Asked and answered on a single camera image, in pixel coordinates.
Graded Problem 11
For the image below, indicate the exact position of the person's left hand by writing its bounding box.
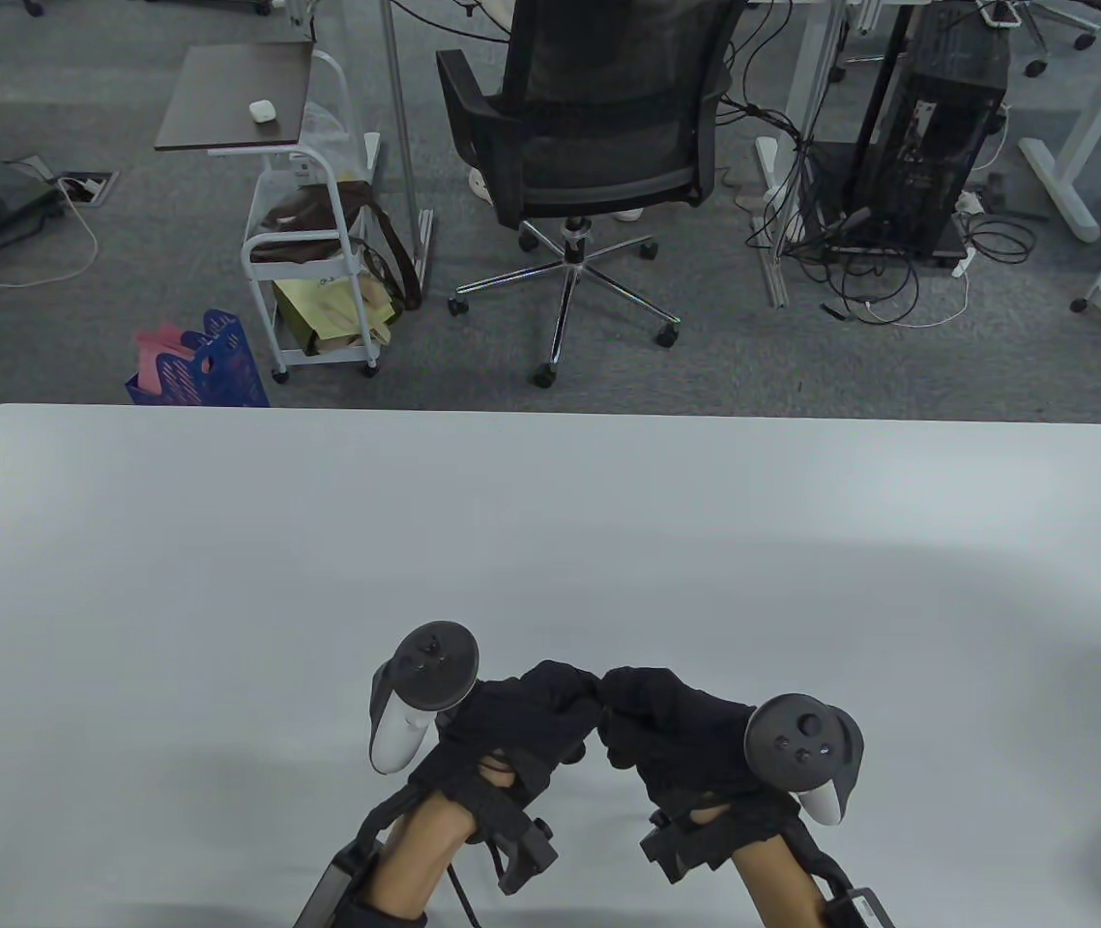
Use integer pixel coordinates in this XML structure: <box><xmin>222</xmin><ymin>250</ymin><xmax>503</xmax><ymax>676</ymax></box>
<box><xmin>410</xmin><ymin>661</ymin><xmax>605</xmax><ymax>809</ymax></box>

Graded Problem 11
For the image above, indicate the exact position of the person's right hand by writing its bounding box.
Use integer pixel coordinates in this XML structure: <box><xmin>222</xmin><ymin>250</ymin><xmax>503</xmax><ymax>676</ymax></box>
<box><xmin>598</xmin><ymin>667</ymin><xmax>798</xmax><ymax>823</ymax></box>

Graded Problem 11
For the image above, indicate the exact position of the person's right forearm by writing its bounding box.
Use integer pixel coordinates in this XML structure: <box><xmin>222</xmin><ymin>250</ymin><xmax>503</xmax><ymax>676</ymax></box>
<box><xmin>734</xmin><ymin>833</ymin><xmax>827</xmax><ymax>928</ymax></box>

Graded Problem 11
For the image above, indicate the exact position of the person's left forearm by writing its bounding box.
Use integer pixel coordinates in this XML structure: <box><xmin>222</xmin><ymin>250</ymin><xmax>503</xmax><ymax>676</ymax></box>
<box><xmin>376</xmin><ymin>797</ymin><xmax>478</xmax><ymax>919</ymax></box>

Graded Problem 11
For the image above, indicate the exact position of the black forearm pack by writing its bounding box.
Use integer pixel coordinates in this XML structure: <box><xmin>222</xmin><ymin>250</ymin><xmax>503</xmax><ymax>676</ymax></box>
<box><xmin>816</xmin><ymin>880</ymin><xmax>899</xmax><ymax>928</ymax></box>
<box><xmin>294</xmin><ymin>841</ymin><xmax>387</xmax><ymax>928</ymax></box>

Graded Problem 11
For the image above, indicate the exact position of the white and black controller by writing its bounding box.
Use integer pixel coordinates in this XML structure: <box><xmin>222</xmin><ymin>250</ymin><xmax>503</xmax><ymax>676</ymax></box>
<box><xmin>369</xmin><ymin>622</ymin><xmax>480</xmax><ymax>774</ymax></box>
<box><xmin>743</xmin><ymin>694</ymin><xmax>866</xmax><ymax>827</ymax></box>

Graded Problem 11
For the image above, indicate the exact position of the blue plastic basket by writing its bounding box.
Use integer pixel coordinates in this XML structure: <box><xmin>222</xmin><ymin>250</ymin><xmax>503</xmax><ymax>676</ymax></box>
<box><xmin>125</xmin><ymin>309</ymin><xmax>271</xmax><ymax>408</ymax></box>

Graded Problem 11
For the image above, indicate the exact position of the yellow-green paper bag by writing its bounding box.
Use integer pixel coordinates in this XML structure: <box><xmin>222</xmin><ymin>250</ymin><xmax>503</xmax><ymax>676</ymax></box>
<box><xmin>272</xmin><ymin>274</ymin><xmax>403</xmax><ymax>357</ymax></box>

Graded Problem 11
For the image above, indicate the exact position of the pink paper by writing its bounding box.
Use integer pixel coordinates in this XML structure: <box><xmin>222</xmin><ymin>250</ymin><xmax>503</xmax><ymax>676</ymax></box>
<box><xmin>134</xmin><ymin>322</ymin><xmax>208</xmax><ymax>395</ymax></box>

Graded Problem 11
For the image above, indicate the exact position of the brown bag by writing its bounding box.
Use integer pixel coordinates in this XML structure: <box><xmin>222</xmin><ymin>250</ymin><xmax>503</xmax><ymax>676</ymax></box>
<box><xmin>250</xmin><ymin>179</ymin><xmax>422</xmax><ymax>310</ymax></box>

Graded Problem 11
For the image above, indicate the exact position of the black mesh office chair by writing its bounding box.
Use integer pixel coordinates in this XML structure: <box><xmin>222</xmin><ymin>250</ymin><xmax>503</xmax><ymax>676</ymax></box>
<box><xmin>434</xmin><ymin>0</ymin><xmax>749</xmax><ymax>390</ymax></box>

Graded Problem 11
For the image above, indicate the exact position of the silver aluminium pole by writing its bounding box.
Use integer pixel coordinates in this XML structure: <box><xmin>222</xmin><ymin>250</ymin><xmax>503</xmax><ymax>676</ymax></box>
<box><xmin>382</xmin><ymin>0</ymin><xmax>437</xmax><ymax>296</ymax></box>

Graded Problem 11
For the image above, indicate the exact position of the clear plastic bag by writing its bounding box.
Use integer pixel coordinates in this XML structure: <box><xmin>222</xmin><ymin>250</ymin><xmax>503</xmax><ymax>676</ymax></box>
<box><xmin>304</xmin><ymin>101</ymin><xmax>358</xmax><ymax>180</ymax></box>

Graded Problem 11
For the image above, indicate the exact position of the black computer tower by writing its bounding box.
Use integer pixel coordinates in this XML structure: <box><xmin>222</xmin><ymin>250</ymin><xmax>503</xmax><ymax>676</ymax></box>
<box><xmin>826</xmin><ymin>0</ymin><xmax>1010</xmax><ymax>260</ymax></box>

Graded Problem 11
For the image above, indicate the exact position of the white desk leg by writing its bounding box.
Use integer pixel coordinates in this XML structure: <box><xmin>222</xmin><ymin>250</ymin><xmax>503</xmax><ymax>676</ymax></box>
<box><xmin>755</xmin><ymin>0</ymin><xmax>846</xmax><ymax>308</ymax></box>
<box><xmin>1019</xmin><ymin>58</ymin><xmax>1101</xmax><ymax>243</ymax></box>

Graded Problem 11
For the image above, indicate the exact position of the white cart with brown top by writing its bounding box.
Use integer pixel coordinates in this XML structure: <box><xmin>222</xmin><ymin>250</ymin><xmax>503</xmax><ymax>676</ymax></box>
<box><xmin>154</xmin><ymin>41</ymin><xmax>387</xmax><ymax>385</ymax></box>

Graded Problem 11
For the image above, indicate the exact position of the floor socket box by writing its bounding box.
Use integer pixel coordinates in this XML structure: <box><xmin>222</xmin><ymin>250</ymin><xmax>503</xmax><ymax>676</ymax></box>
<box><xmin>55</xmin><ymin>171</ymin><xmax>116</xmax><ymax>206</ymax></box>

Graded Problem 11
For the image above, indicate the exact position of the grey office chair base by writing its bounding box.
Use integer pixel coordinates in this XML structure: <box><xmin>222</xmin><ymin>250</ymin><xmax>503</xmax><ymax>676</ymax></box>
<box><xmin>975</xmin><ymin>0</ymin><xmax>1101</xmax><ymax>78</ymax></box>

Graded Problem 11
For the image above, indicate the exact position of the thin white cable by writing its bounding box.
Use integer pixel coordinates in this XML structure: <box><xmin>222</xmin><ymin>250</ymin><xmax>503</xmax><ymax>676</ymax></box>
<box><xmin>864</xmin><ymin>271</ymin><xmax>971</xmax><ymax>330</ymax></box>

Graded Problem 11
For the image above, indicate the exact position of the tangle of black cables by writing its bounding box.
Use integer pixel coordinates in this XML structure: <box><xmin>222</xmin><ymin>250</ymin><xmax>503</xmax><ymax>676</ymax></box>
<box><xmin>719</xmin><ymin>87</ymin><xmax>1039</xmax><ymax>325</ymax></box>

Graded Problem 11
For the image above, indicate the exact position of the white floor cable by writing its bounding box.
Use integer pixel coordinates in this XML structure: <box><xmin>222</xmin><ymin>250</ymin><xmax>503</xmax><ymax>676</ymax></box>
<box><xmin>0</xmin><ymin>179</ymin><xmax>101</xmax><ymax>291</ymax></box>

